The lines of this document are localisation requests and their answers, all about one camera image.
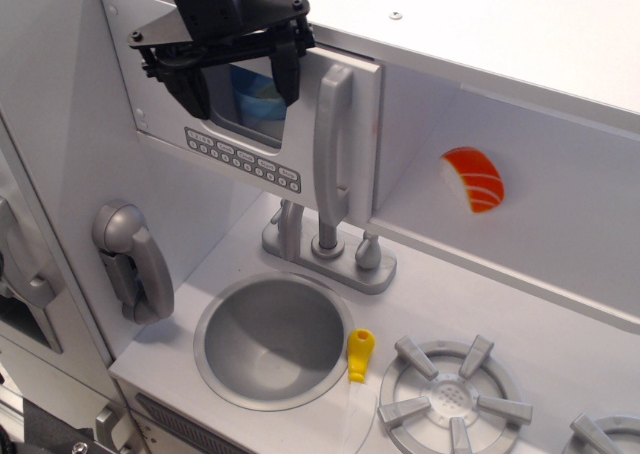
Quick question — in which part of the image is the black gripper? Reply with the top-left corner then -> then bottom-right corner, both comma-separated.
128,0 -> 316,120

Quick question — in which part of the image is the white toy microwave door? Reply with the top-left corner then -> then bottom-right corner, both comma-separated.
103,0 -> 383,225

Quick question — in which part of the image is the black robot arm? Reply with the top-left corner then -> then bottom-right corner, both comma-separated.
128,0 -> 315,119

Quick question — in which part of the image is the blue plastic bowl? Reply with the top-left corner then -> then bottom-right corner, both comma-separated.
230,65 -> 287,121

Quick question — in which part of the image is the grey toy faucet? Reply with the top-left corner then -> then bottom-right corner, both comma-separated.
262,200 -> 397,295

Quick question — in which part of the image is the orange salmon sushi toy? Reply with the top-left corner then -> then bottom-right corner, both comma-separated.
439,146 -> 505,214

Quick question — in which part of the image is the white toy kitchen cabinet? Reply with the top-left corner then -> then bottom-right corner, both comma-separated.
1,0 -> 639,453

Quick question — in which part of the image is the grey toy sink basin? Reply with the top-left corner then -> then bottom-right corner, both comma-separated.
193,272 -> 354,412

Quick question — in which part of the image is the grey toy stove burner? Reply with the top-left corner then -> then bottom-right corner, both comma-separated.
378,335 -> 533,453

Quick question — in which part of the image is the yellow handled toy knife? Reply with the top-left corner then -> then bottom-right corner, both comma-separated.
341,328 -> 377,453

